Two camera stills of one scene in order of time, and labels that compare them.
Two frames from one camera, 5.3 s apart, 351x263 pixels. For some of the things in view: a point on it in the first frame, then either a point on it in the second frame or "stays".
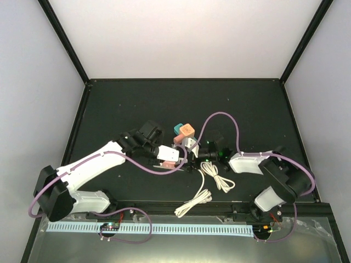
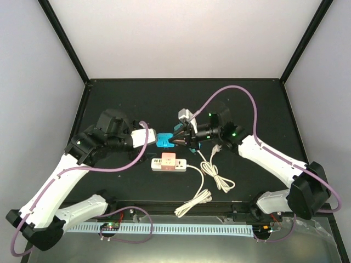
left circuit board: (110, 227) stays
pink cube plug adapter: (169, 164) stays
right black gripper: (192, 160) → (190, 136)
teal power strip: (176, 130) stays
